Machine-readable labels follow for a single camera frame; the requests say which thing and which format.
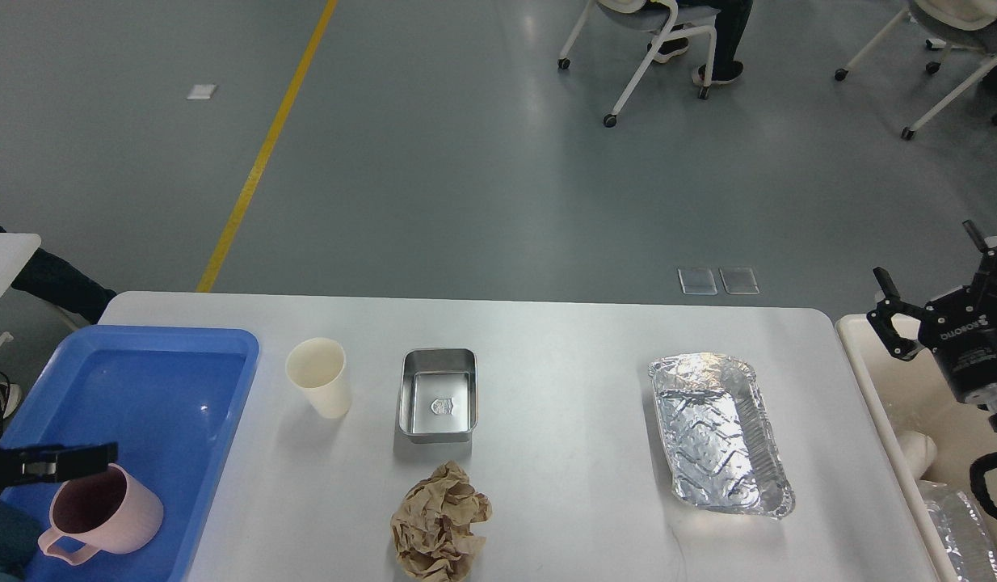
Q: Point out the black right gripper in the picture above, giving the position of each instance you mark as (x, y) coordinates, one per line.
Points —
(960, 330)

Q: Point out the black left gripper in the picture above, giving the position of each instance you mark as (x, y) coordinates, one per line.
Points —
(54, 463)

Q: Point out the pink mug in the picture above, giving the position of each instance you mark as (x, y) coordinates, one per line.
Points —
(109, 512)

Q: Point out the aluminium foil tray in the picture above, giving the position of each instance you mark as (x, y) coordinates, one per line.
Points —
(716, 436)

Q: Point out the steel rectangular container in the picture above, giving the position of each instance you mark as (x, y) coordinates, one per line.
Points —
(437, 402)

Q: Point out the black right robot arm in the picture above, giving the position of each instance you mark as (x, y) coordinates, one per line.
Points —
(987, 463)

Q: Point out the cream plastic bin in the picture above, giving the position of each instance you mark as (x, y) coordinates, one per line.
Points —
(913, 396)

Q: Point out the blue plastic tray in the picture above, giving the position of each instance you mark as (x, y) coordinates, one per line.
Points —
(172, 398)

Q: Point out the white cup in bin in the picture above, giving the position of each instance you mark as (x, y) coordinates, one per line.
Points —
(919, 451)

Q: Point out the white side table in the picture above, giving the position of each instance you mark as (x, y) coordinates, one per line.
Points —
(15, 251)

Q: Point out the foil tray in bin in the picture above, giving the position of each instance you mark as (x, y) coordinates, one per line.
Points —
(961, 530)

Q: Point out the white chair at right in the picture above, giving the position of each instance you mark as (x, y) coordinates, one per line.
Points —
(968, 25)

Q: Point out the cream paper cup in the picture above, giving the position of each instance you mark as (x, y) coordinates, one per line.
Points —
(318, 367)

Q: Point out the seated person dark trousers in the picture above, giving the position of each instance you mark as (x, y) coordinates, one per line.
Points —
(730, 24)

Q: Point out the white office chair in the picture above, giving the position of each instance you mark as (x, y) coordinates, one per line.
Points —
(663, 20)

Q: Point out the crumpled brown paper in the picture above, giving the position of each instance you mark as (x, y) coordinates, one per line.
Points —
(432, 528)

